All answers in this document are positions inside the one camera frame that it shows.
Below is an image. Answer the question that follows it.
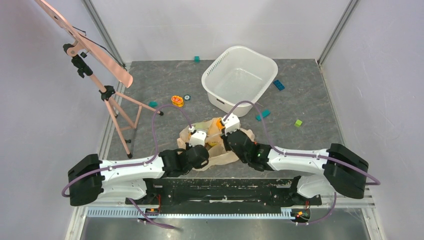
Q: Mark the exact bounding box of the green cube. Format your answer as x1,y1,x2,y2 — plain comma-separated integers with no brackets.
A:
294,119,303,127

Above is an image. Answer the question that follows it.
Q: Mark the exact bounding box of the yellow orange toy cylinder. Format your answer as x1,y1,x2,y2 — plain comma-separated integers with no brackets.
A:
171,95,184,108

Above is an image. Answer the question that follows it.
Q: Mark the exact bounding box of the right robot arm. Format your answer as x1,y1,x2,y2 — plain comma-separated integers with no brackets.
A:
221,130,369,199

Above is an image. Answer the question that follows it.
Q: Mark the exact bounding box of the cream banana print plastic bag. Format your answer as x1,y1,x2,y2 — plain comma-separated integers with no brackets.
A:
176,117,255,172

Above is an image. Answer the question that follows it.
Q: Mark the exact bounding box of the blue lego brick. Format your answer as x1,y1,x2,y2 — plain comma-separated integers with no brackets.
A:
273,79,285,91

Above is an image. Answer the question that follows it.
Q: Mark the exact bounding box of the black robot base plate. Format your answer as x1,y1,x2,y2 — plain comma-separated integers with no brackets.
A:
135,178,322,215

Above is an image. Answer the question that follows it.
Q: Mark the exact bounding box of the teal wedge block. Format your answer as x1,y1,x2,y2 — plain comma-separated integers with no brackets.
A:
148,101,158,108

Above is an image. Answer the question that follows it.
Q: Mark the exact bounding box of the yellow fake fruit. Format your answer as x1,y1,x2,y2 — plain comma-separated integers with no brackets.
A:
207,139,222,148

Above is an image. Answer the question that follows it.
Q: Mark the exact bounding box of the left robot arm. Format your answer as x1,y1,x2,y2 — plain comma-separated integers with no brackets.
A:
62,145,210,207

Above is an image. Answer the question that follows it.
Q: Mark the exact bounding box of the teal flat rectangular block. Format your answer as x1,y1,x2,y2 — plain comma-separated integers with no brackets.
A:
255,109,271,122

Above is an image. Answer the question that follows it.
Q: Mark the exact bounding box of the pink tripod easel stand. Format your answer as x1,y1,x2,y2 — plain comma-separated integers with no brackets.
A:
34,0,165,159

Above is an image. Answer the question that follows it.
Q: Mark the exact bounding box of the white plastic basin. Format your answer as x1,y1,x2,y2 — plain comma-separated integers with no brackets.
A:
201,45,279,113

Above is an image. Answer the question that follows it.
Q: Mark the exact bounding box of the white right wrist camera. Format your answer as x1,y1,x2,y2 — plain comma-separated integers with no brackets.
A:
220,113,241,136

